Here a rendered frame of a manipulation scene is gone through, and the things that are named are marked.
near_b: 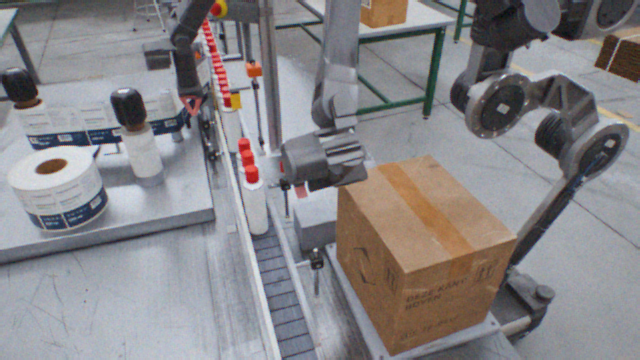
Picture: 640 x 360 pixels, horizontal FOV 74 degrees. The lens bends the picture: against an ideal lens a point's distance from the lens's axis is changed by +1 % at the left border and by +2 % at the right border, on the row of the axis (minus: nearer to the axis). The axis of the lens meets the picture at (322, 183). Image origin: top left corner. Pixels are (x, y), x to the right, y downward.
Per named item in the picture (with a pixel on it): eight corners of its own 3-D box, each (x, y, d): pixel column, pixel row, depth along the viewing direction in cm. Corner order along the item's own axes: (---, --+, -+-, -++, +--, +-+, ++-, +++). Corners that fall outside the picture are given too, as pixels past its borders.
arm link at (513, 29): (556, -14, 78) (534, 0, 84) (512, -8, 75) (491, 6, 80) (568, 35, 78) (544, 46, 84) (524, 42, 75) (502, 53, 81)
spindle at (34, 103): (37, 145, 146) (-2, 65, 128) (66, 141, 148) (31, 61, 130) (32, 159, 139) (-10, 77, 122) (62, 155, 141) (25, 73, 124)
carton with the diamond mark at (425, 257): (335, 257, 111) (337, 175, 94) (414, 233, 118) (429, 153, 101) (390, 358, 89) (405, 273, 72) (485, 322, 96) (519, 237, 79)
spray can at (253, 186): (247, 224, 116) (238, 164, 104) (266, 221, 118) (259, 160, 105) (251, 237, 113) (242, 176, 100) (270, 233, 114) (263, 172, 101)
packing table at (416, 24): (265, 43, 477) (258, -34, 429) (330, 34, 500) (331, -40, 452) (345, 140, 316) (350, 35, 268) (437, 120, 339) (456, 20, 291)
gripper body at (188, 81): (179, 99, 117) (173, 73, 112) (176, 83, 124) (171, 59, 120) (203, 96, 118) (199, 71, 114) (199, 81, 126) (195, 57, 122)
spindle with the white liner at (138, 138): (136, 172, 135) (106, 85, 117) (165, 168, 138) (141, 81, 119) (135, 189, 129) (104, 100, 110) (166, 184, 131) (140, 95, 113)
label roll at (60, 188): (35, 195, 127) (13, 154, 118) (108, 179, 133) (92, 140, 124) (26, 240, 112) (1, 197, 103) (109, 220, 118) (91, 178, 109)
